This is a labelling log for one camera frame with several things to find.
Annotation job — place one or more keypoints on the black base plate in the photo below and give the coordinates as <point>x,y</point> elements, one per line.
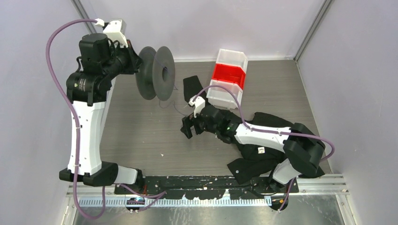
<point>203,187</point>

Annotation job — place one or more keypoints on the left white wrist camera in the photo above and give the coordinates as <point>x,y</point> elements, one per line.
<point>114,30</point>

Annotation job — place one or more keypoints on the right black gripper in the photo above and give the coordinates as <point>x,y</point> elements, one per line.
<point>188,122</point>

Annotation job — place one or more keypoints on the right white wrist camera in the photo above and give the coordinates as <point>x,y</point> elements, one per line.
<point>198,103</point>

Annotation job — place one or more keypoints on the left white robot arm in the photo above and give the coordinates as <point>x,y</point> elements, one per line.
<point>103,57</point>

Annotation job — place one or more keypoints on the clear near bin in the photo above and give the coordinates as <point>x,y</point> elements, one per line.
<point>220,97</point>

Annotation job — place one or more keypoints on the clear far bin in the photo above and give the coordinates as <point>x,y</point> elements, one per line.
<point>232,58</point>

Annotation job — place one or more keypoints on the black shirt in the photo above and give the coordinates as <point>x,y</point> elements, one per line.
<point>258,155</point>

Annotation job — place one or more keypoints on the dark grey cable spool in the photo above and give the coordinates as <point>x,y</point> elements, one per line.
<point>156,75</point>

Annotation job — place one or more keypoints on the clear bin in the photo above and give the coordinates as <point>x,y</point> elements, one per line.
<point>220,97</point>
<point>232,58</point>

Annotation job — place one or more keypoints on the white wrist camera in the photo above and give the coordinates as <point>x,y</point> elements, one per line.
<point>198,103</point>
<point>114,30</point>

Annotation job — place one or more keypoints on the slotted cable duct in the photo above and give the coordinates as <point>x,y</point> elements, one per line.
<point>125,201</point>

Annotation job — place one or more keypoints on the red middle bin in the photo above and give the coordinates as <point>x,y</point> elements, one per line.
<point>230,74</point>

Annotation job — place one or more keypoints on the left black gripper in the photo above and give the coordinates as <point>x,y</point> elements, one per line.
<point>135,60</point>

